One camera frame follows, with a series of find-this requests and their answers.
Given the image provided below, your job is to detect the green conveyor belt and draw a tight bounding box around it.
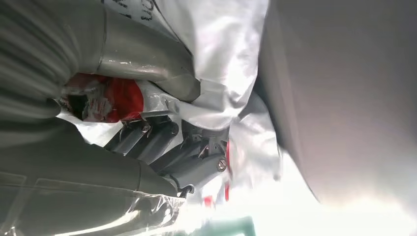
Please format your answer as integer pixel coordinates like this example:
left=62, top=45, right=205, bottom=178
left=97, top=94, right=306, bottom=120
left=205, top=216, right=256, bottom=236

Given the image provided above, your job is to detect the black inbound scanner machine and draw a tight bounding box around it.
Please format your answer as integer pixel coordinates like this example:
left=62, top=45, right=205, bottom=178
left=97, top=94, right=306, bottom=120
left=255, top=0, right=417, bottom=216

